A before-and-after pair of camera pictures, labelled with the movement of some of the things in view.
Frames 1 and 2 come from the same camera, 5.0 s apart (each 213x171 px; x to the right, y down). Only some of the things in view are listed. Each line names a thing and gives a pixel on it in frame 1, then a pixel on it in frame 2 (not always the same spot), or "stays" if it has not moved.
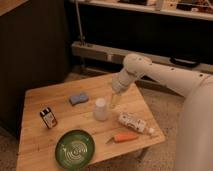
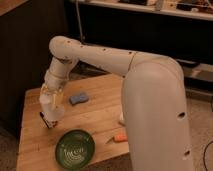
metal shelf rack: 178,32 stays
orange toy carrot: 122,137 stays
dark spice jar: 48,117 stays
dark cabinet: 33,54 stays
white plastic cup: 100,109 → 53,105
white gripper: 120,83 → 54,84
